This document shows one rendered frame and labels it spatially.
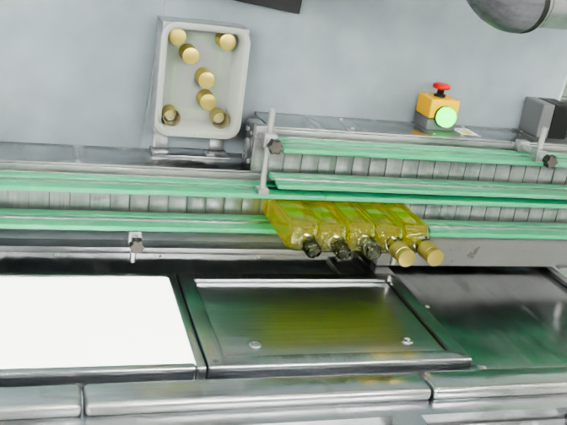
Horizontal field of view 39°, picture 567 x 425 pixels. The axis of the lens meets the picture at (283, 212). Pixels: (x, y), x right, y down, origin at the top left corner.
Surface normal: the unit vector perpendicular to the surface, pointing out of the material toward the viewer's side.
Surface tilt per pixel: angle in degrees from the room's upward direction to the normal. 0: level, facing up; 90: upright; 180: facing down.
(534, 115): 90
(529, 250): 0
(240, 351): 90
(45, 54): 0
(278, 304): 89
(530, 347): 91
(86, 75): 0
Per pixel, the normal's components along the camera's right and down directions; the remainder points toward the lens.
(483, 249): 0.27, 0.36
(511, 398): 0.14, -0.93
